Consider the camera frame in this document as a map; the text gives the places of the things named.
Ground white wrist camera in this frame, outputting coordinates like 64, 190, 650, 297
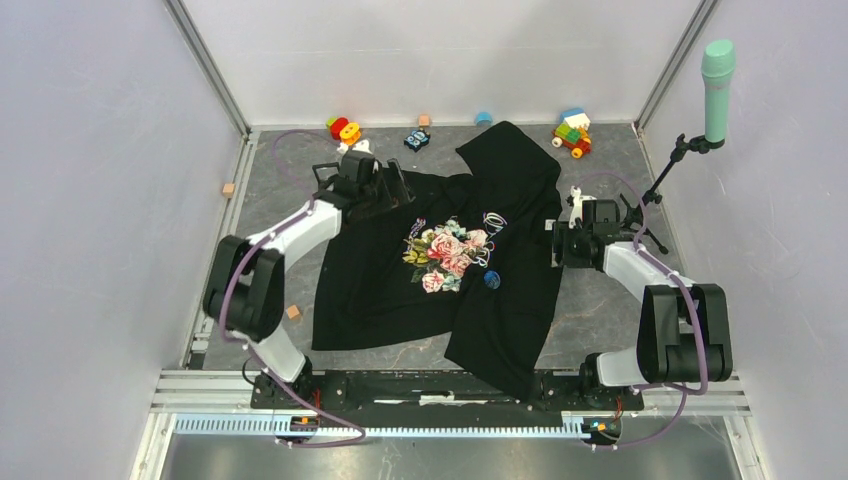
336, 139, 374, 158
567, 186, 597, 229

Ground light blue arch block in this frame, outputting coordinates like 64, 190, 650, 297
474, 111, 493, 127

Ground black floral t-shirt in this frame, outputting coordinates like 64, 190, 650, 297
311, 121, 562, 400

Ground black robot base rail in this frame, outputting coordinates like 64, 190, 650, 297
248, 370, 645, 429

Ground blue black toy car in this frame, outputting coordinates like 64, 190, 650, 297
403, 129, 431, 152

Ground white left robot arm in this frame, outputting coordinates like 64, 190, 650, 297
201, 150, 415, 408

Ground black microphone tripod stand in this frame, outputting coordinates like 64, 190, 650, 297
619, 134, 725, 255

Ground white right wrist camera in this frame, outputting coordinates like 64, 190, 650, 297
567, 186, 597, 229

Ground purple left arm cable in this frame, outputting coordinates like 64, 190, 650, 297
218, 129, 367, 450

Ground black square display frame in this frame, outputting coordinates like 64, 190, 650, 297
312, 162, 340, 190

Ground wooden cube near shirt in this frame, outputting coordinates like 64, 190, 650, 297
285, 305, 302, 321

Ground colourful building block stack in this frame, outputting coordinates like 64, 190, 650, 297
551, 108, 592, 159

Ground white toothed cable strip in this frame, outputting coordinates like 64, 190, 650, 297
173, 413, 590, 440

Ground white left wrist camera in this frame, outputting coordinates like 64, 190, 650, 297
336, 139, 374, 158

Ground red yellow toy rings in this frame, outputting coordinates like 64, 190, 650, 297
325, 115, 363, 148

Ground mint green microphone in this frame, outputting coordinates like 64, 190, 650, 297
701, 39, 736, 144

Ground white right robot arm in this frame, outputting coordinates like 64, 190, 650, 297
548, 193, 733, 408

